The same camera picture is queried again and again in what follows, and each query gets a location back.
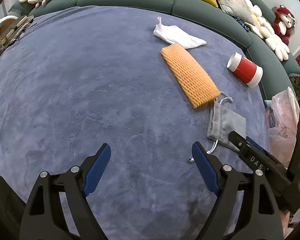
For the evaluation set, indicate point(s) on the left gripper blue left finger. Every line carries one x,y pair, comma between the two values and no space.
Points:
93,167

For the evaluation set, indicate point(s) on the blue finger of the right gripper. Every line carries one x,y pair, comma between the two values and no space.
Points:
256,147
274,171

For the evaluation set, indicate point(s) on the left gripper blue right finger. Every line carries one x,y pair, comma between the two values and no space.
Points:
205,167

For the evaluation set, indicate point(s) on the grey drawstring pouch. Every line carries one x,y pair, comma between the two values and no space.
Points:
223,121

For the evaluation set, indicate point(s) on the yellow foam net sleeve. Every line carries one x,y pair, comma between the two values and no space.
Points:
193,79

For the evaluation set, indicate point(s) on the white paper towel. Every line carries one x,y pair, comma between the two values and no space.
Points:
173,34

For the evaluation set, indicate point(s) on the trash bin with white liner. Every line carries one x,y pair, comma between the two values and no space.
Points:
282,117

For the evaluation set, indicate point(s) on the blue table cloth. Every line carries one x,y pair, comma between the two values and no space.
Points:
82,77

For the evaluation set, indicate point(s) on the blue patterned cloth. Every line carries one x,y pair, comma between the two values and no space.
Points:
245,27

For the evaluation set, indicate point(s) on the right white flower cushion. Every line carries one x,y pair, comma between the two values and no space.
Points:
263,29

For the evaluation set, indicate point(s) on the red monkey plush toy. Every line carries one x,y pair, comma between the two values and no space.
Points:
284,23

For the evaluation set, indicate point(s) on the right pale embroidered cushion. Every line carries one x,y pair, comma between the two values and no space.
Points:
237,8

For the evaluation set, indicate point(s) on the green sectional sofa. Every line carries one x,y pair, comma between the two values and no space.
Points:
277,75

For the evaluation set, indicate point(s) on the white chair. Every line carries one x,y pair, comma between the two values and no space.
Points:
6,21

